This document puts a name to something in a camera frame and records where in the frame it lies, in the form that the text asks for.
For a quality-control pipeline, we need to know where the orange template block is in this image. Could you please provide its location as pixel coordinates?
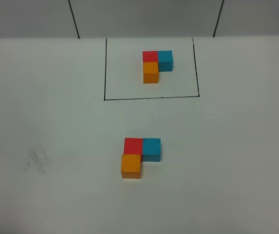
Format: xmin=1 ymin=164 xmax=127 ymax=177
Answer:
xmin=143 ymin=62 xmax=159 ymax=83

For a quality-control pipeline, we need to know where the red template block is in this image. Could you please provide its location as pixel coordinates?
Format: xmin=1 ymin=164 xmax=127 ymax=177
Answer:
xmin=142 ymin=51 xmax=158 ymax=62

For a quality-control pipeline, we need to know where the blue template block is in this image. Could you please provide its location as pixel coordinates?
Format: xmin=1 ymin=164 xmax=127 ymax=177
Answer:
xmin=157 ymin=50 xmax=173 ymax=72

